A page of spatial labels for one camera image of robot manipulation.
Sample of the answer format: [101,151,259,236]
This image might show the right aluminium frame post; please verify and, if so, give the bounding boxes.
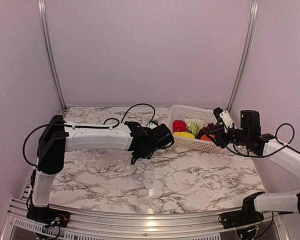
[227,0,260,112]

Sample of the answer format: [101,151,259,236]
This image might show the left aluminium frame post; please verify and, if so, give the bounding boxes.
[37,0,67,112]

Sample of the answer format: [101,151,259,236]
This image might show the white plastic basket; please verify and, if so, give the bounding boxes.
[167,104,225,153]

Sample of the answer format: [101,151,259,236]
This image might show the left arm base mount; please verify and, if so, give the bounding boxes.
[26,208,70,228]

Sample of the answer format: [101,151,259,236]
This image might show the aluminium frame post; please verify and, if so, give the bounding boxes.
[227,0,260,112]
[37,0,67,112]

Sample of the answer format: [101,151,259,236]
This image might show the white green cabbage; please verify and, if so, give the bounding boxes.
[184,118,207,137]

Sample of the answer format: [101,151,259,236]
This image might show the clear zip top bag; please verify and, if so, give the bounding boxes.
[71,148,132,170]

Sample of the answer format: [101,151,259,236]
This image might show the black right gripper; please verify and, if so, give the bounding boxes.
[205,123,250,149]

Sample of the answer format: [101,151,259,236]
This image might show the purple grape bunch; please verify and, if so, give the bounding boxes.
[195,123,217,139]

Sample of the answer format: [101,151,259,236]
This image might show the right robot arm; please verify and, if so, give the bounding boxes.
[206,107,300,224]

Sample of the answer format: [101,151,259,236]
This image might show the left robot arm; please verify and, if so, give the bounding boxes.
[28,115,174,223]

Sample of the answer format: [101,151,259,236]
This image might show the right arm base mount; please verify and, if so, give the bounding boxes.
[218,210,264,229]

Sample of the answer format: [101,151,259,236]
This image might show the front aluminium rail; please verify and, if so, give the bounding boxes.
[0,197,291,240]

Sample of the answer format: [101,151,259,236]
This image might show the yellow banana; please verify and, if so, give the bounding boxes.
[173,131,196,139]

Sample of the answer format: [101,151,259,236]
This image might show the orange tangerine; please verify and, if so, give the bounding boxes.
[200,134,215,142]

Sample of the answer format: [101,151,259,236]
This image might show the red bell pepper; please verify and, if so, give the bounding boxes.
[172,120,187,132]

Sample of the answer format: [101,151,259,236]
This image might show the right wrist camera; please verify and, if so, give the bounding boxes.
[213,107,236,133]

